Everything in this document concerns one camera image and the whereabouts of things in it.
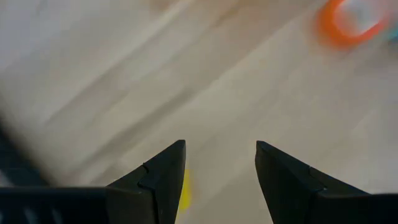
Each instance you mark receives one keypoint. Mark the orange tape roll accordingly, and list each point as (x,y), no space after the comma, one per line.
(329,34)

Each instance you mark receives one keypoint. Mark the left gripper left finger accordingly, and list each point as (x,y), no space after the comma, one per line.
(161,186)

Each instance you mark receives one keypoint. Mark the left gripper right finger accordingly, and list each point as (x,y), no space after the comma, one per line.
(286,186)

